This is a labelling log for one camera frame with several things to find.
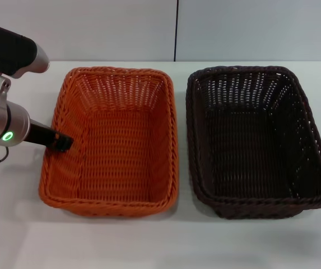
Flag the dark brown woven basket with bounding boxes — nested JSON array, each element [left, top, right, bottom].
[[186, 65, 321, 220]]

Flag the left wrist camera housing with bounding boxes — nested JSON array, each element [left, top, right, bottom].
[[0, 20, 50, 80]]

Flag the orange woven basket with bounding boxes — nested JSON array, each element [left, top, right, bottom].
[[38, 66, 179, 217]]

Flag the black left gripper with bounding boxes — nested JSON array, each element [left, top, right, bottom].
[[25, 118, 75, 152]]

